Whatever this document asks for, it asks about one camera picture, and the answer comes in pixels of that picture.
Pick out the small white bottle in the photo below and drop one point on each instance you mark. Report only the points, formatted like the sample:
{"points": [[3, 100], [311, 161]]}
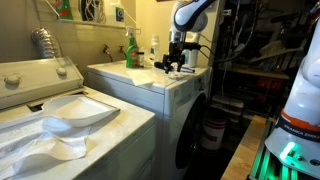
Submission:
{"points": [[154, 48]]}

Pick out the white front-load washing machine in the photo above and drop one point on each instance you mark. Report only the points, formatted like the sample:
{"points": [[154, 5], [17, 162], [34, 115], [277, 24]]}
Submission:
{"points": [[178, 100]]}

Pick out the large white detergent jug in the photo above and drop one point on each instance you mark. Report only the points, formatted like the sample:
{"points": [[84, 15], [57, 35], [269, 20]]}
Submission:
{"points": [[191, 55]]}

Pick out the red and white bucket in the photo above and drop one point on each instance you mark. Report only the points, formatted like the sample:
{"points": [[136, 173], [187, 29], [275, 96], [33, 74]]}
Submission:
{"points": [[212, 135]]}

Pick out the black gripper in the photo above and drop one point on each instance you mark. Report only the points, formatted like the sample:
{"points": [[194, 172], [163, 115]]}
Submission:
{"points": [[174, 55]]}

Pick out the silver flexible vent duct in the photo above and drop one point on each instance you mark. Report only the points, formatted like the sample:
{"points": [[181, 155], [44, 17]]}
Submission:
{"points": [[47, 43]]}

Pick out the wall shelf with items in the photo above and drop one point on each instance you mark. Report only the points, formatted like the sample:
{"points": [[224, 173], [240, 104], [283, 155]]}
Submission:
{"points": [[105, 13]]}

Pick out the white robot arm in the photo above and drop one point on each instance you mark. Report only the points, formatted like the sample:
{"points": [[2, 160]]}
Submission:
{"points": [[295, 140]]}

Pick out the white top-load dryer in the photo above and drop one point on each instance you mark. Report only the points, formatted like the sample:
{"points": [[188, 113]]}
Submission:
{"points": [[120, 147]]}

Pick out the white paper sheet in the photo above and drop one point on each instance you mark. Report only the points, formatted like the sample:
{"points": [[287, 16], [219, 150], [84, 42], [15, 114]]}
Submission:
{"points": [[140, 77]]}

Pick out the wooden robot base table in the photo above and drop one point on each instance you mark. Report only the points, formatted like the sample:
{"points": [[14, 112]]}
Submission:
{"points": [[242, 160]]}

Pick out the white cloth on dryer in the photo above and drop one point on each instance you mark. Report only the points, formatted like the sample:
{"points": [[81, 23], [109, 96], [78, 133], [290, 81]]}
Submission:
{"points": [[57, 132]]}

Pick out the green spray bottle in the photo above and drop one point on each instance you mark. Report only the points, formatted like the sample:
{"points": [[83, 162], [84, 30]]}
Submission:
{"points": [[132, 56]]}

